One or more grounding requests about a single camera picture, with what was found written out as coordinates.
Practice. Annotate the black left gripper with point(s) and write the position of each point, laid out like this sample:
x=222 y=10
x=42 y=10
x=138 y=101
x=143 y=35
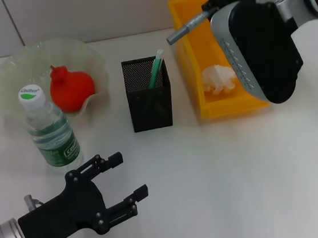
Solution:
x=63 y=216

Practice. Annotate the silver marker pen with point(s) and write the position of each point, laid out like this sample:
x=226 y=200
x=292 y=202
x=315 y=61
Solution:
x=186 y=28

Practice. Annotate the white paper ball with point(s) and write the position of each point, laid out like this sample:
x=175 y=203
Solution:
x=217 y=79

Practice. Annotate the green label water bottle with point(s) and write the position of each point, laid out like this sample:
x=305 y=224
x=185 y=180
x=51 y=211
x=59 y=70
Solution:
x=51 y=128

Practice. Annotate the green utility knife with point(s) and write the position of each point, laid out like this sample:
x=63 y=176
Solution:
x=155 y=69

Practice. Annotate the red pomegranate toy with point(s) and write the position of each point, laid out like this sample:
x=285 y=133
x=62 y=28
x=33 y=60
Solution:
x=72 y=88

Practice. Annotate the black mesh pen holder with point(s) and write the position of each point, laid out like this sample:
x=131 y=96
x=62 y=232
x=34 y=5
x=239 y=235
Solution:
x=151 y=111

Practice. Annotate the pale green glass fruit plate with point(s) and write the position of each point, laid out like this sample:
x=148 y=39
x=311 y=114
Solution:
x=26 y=65

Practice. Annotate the yellow plastic bin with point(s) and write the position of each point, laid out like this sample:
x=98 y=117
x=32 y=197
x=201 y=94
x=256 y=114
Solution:
x=198 y=62

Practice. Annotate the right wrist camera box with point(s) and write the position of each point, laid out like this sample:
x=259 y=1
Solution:
x=260 y=53

